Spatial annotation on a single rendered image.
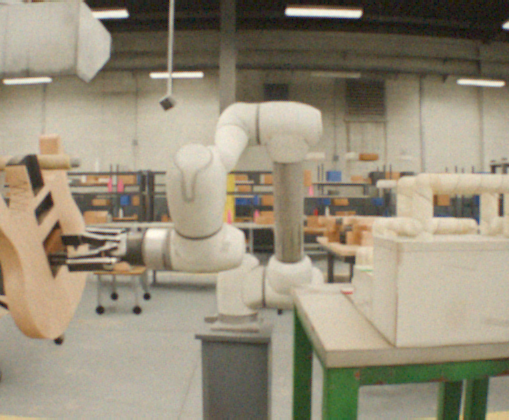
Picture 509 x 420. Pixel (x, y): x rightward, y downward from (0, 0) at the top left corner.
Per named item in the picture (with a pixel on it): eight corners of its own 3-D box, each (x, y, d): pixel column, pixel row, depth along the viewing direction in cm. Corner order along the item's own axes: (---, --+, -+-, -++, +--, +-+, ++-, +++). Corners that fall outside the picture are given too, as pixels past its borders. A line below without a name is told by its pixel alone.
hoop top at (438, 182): (416, 192, 67) (416, 173, 67) (409, 193, 70) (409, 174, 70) (528, 193, 67) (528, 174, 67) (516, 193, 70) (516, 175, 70)
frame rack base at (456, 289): (395, 349, 65) (399, 242, 65) (369, 323, 81) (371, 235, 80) (544, 339, 66) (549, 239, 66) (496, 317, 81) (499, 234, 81)
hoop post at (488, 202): (485, 236, 75) (485, 185, 75) (476, 235, 78) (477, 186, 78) (500, 236, 75) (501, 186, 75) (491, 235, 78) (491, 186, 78)
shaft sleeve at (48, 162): (-12, 162, 83) (-6, 153, 86) (-6, 174, 86) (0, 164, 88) (67, 161, 84) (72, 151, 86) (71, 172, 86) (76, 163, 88)
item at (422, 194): (417, 241, 67) (417, 182, 67) (409, 239, 70) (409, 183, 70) (435, 240, 67) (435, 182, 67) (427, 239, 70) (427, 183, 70)
